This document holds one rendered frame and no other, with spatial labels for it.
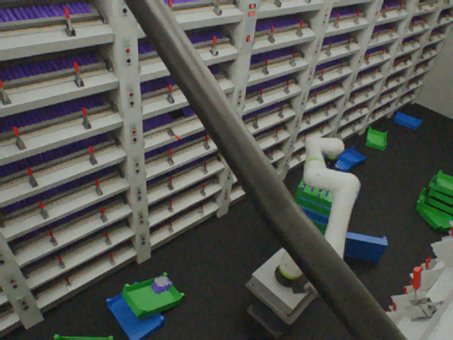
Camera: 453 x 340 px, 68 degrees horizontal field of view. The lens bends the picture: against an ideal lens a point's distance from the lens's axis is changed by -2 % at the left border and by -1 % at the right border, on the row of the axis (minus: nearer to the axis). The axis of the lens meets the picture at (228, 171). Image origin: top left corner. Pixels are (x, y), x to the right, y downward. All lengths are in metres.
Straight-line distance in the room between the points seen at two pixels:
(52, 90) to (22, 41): 0.21
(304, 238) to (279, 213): 0.02
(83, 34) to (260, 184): 1.28
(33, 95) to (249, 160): 1.30
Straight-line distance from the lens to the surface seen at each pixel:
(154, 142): 1.83
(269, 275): 1.93
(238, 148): 0.22
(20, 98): 1.46
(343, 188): 1.80
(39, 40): 1.40
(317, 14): 2.46
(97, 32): 1.47
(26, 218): 1.80
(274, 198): 0.22
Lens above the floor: 1.96
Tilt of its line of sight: 39 degrees down
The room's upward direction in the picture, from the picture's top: 8 degrees clockwise
